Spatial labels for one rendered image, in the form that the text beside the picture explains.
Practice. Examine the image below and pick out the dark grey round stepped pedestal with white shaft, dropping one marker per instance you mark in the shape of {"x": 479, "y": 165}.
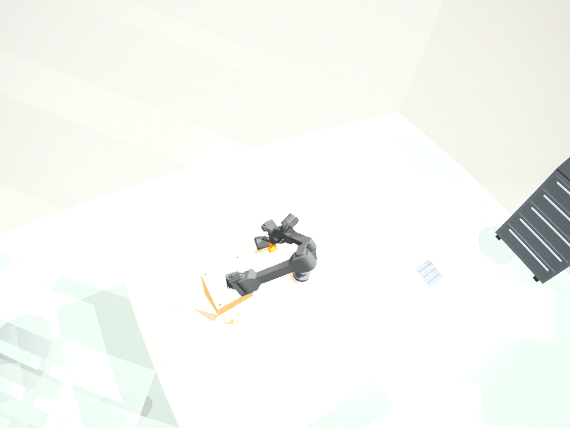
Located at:
{"x": 301, "y": 277}

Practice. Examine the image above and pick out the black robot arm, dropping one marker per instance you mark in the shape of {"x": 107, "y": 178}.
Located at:
{"x": 301, "y": 261}

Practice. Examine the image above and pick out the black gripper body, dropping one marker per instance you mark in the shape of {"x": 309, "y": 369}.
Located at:
{"x": 262, "y": 243}

